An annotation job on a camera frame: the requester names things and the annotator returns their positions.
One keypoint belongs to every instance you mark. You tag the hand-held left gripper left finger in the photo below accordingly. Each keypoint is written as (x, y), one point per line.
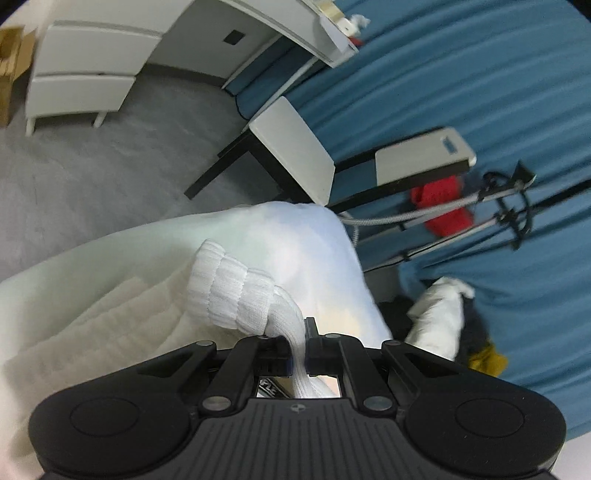
(280, 365)

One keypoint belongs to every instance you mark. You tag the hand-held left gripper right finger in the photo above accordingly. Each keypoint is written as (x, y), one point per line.
(312, 362)

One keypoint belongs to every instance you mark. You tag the pile of clothes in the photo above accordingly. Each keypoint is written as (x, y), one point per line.
(472, 328)

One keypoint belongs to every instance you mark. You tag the white crumpled cloth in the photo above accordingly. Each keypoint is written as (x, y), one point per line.
(438, 318)

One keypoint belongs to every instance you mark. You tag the yellow cloth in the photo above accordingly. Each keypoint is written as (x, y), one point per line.
(489, 361)

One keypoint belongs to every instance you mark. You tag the red cloth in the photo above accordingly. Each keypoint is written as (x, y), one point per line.
(441, 203)

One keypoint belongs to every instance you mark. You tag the white chair with black legs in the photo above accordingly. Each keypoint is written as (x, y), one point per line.
(295, 147)

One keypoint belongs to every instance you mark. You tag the black tripod stand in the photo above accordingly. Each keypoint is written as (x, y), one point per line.
(519, 203)

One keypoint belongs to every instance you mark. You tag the blue curtain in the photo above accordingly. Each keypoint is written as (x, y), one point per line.
(461, 74)

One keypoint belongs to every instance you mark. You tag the white desk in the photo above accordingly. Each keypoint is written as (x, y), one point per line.
(281, 25)

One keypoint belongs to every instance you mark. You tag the white crumpled tissue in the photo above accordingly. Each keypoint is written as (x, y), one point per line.
(358, 21)

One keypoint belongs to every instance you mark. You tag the white drawer cabinet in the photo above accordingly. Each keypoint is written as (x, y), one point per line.
(83, 64)

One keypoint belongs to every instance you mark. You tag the brown cardboard box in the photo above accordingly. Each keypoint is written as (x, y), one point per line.
(11, 69)

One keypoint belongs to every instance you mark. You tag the black wall socket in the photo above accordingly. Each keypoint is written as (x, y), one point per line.
(233, 37)

